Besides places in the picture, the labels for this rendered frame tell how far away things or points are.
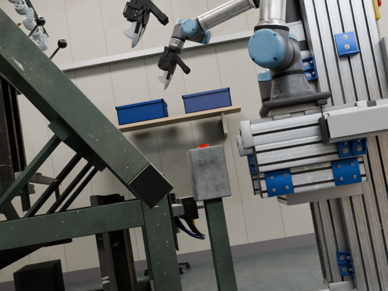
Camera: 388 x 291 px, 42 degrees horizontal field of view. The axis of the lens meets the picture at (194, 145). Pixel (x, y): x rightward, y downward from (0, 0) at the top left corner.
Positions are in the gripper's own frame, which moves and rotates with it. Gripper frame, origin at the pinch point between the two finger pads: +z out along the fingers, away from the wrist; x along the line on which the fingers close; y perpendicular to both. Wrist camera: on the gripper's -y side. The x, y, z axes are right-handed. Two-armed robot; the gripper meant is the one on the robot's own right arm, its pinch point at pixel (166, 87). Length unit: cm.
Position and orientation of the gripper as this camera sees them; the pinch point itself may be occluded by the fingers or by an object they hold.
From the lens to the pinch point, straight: 255.4
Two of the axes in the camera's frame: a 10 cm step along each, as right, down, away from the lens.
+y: -9.5, -3.1, 0.9
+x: -0.7, -0.7, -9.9
